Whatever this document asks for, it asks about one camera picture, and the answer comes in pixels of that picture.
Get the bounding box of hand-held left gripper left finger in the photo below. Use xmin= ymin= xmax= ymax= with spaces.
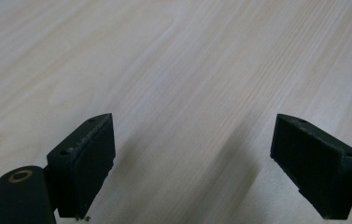
xmin=46 ymin=113 xmax=117 ymax=219

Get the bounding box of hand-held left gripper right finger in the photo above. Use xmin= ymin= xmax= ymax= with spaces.
xmin=270 ymin=113 xmax=352 ymax=220

